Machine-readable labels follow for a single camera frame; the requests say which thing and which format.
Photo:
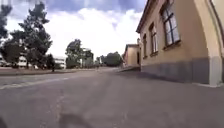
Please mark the white building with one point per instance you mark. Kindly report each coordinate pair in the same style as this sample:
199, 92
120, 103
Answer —
60, 62

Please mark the reddish ground strip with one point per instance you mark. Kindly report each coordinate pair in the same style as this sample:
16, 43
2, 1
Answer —
30, 71

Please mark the tall dark tree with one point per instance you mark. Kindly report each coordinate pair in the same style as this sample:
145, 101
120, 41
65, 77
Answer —
35, 36

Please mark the green tree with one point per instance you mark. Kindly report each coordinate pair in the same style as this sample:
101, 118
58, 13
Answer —
74, 53

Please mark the dark round tree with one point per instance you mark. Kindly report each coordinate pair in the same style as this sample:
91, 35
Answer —
112, 59

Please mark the small yellow building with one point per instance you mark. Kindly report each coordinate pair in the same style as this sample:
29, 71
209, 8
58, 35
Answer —
131, 55

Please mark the large yellow building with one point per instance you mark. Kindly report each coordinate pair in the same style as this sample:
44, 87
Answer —
186, 36

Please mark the grey asphalt road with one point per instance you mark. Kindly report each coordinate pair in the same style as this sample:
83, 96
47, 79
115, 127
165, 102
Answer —
110, 100

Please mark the small dark bush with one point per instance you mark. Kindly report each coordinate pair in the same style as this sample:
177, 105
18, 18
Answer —
50, 62

